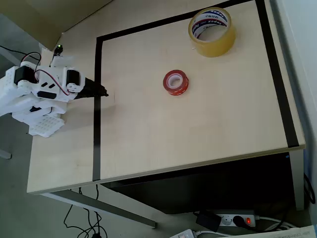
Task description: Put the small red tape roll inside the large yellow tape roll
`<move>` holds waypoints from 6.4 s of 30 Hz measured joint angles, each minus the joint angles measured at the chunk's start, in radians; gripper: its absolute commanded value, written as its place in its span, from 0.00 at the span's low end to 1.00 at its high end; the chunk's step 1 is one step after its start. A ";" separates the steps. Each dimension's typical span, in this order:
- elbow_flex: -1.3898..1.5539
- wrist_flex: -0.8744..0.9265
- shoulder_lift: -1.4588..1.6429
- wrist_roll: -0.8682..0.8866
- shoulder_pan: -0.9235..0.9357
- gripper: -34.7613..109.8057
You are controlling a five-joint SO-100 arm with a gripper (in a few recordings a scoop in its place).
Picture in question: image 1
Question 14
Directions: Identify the red tape roll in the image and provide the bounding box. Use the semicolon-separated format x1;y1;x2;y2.
162;69;190;97

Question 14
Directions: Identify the large yellow tape roll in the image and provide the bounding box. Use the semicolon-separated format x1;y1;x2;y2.
188;6;236;58

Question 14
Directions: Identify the wide black tape strip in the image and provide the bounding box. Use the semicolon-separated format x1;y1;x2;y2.
255;0;300;148

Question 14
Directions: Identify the controller board with green LED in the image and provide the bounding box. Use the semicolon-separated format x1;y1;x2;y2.
50;44;75;68

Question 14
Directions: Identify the grey metal leg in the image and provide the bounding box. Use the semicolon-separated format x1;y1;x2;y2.
0;46;24;68

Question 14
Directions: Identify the cardboard box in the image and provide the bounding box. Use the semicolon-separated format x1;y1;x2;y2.
0;0;114;52

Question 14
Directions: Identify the white power strip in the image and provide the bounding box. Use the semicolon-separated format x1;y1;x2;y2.
169;228;197;238

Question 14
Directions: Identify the black power adapter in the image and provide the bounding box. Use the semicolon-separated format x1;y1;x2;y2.
195;210;222;233

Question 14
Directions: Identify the black round plug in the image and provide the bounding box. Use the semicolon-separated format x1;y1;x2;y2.
232;215;246;228

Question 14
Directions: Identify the grey upright table leg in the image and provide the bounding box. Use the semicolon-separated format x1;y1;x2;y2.
288;148;306;212

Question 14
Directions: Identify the printed paper sheet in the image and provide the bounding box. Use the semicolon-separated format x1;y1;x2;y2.
232;224;317;238

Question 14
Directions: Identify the red servo wire on gripper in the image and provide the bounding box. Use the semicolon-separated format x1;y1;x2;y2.
34;69;71;97

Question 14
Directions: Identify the red servo wire loop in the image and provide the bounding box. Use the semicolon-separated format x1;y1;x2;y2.
20;52;43;66

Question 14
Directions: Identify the thin black cable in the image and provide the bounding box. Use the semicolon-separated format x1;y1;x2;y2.
0;45;42;60

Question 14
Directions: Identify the white perforated base plate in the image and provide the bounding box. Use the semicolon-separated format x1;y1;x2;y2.
29;116;65;138

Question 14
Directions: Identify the grey slanted table frame bar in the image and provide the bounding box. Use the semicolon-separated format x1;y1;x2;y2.
41;188;158;229

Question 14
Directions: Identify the black floor cable bundle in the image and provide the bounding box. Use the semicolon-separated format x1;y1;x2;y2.
63;185;109;238

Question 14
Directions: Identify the grey power strip red switch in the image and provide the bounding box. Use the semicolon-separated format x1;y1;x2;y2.
198;209;261;229

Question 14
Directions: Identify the black looped cable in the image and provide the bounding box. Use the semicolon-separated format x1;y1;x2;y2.
303;173;317;207

